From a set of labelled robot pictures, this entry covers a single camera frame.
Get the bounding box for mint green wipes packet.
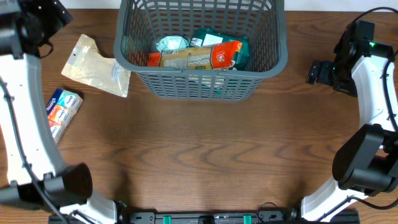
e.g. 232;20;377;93
155;35;189;52

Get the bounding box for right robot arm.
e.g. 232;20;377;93
299;40;397;222

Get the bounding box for left black cable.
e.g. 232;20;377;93
0;77;69;224

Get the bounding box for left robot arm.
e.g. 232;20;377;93
1;0;119;223

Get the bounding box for grey plastic lattice basket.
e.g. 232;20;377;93
113;0;288;101

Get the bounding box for dark green food bag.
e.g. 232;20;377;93
189;29;251;70

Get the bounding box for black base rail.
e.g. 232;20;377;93
48;208;360;224

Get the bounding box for multicolour tissue pack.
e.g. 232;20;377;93
45;88;83;144

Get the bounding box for black cable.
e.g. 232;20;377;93
349;6;398;131
0;77;69;224

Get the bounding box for orange spaghetti packet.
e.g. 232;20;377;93
147;40;243;70

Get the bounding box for right black cable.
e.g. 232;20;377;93
349;6;398;131

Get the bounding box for beige paper pouch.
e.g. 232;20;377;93
62;34;131;98

